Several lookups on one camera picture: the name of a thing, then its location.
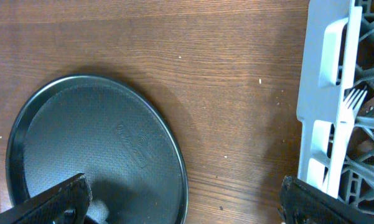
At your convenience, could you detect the grey dishwasher rack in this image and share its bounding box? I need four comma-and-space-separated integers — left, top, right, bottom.
297, 0, 374, 215

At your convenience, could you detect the round black tray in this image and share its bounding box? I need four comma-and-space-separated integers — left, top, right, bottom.
6, 74, 188, 224

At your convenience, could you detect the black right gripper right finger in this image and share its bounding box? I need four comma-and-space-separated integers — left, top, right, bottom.
278, 176, 374, 224

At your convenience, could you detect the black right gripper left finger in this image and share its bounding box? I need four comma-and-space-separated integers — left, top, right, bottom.
0, 173, 92, 224

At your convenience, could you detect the white plastic fork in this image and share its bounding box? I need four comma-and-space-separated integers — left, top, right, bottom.
326, 88, 368, 198

